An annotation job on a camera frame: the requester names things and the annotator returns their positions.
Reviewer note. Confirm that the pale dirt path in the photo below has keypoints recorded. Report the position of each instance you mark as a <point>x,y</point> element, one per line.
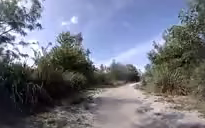
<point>118,106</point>

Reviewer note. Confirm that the row of trees and bushes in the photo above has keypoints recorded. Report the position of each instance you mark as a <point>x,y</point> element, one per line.
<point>56,73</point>
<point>183,63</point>

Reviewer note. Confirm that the dry grass verge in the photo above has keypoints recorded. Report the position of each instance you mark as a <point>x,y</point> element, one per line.
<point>186,101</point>

